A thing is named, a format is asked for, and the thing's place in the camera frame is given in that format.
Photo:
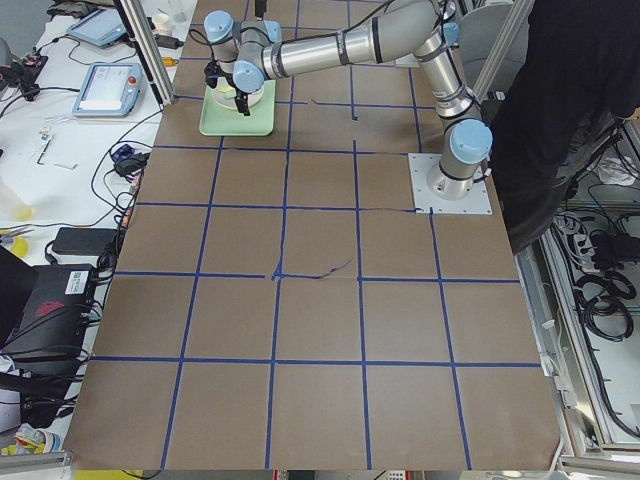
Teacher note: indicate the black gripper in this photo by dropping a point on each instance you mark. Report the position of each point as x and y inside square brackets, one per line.
[240, 96]

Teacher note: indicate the white round plate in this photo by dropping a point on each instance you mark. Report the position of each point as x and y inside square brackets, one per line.
[229, 103]

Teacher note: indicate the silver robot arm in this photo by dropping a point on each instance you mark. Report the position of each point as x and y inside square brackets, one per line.
[249, 53]

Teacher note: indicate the mint green plastic tray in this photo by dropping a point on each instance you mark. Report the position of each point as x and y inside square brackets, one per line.
[219, 121]

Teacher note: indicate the near teach pendant tablet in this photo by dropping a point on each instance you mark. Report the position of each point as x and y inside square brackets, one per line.
[109, 89]

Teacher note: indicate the teach pendant tablet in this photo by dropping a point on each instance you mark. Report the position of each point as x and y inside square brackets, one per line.
[109, 89]
[101, 28]

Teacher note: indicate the far teach pendant tablet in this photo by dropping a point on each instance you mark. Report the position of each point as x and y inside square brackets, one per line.
[101, 28]

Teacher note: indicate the black power adapter brick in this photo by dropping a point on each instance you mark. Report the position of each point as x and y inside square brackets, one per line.
[83, 241]

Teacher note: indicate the black laptop computer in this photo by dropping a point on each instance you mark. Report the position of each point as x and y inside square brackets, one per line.
[45, 308]

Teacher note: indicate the person in black clothes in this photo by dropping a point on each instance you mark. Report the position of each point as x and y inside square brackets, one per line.
[581, 65]

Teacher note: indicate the aluminium frame post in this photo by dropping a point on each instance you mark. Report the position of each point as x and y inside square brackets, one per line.
[137, 26]

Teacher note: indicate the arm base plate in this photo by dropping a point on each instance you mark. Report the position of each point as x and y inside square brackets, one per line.
[407, 61]
[434, 192]

